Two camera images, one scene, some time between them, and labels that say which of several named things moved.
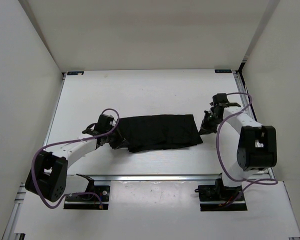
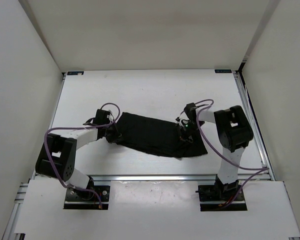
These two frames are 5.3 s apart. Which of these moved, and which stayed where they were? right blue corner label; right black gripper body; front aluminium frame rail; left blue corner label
Moved: right black gripper body
Stayed: left blue corner label; front aluminium frame rail; right blue corner label
